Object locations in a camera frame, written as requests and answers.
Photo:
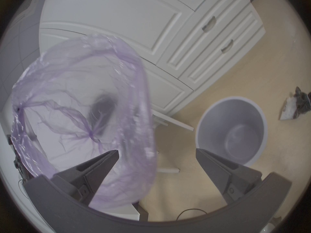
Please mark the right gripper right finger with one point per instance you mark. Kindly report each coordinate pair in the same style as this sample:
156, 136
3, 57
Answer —
218, 173

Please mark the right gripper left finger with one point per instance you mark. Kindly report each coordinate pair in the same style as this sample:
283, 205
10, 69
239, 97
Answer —
97, 171

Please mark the white trash bin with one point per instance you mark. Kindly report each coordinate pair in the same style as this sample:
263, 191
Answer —
243, 120

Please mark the purple plastic bag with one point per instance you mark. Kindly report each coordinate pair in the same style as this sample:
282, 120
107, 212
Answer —
73, 81

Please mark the small white table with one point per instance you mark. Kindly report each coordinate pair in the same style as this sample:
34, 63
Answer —
127, 211

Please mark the crumpled printed wrapper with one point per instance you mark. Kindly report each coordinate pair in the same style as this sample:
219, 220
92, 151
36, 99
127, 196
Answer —
290, 110

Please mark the white wardrobe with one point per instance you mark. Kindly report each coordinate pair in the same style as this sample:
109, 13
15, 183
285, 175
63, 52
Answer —
121, 13

